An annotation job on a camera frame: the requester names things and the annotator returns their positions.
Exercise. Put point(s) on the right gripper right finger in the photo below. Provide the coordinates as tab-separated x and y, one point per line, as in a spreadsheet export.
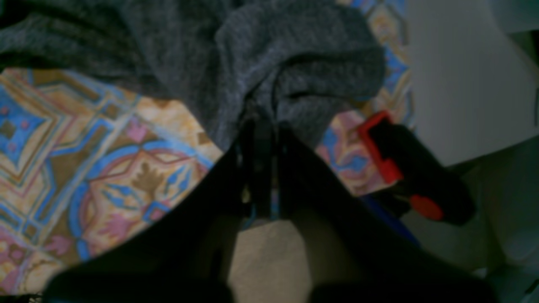
354	257

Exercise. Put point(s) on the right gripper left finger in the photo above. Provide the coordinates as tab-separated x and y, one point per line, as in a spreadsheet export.
187	254

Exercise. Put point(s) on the grey t-shirt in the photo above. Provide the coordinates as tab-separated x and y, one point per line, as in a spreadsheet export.
228	61

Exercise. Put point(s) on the red clamp bottom right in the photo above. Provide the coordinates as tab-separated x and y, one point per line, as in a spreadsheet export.
415	179

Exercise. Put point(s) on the patterned tablecloth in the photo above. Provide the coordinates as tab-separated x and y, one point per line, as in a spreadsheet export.
85	166

